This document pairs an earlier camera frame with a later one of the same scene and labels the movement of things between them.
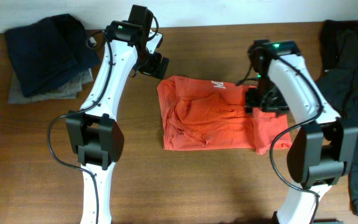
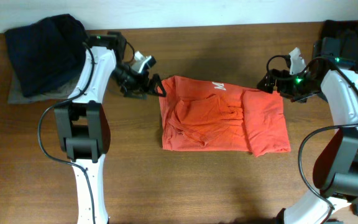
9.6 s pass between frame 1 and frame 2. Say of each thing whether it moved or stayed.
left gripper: moved
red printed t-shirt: stayed
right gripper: moved
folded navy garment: stayed
